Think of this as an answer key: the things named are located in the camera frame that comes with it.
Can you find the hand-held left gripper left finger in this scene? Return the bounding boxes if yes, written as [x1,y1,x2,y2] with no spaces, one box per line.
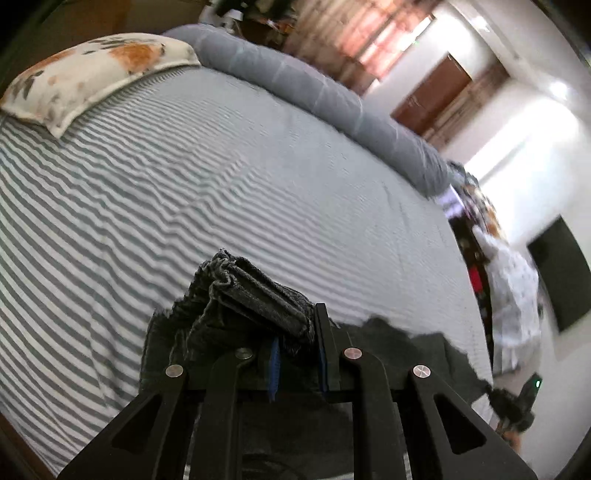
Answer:
[58,339,280,480]

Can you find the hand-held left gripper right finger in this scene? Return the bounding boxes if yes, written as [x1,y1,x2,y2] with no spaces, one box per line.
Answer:
[316,303,539,480]

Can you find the dark grey denim pants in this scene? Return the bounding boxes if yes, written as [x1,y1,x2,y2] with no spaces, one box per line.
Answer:
[139,248,492,480]

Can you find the white printed cloth pile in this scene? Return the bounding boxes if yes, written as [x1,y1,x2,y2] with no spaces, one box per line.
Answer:
[471,224,542,372]

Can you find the grey striped bed sheet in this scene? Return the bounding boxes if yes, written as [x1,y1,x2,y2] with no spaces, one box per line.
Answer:
[0,69,495,478]

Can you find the grey rolled blanket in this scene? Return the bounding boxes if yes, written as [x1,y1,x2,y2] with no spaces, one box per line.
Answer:
[161,24,455,197]

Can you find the brown wooden door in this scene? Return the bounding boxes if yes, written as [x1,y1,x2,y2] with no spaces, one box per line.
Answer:
[392,53,474,137]

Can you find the brown patterned curtain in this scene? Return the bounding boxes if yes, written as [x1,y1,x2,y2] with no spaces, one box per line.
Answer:
[281,0,437,95]

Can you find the floral white orange pillow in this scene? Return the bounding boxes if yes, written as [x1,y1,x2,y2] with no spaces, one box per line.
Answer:
[0,33,201,139]

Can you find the dark hanging clothes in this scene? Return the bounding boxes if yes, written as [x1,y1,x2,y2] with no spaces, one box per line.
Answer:
[201,0,301,33]

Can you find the black wall screen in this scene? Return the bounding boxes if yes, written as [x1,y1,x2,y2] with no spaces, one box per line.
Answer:
[527,215,591,332]

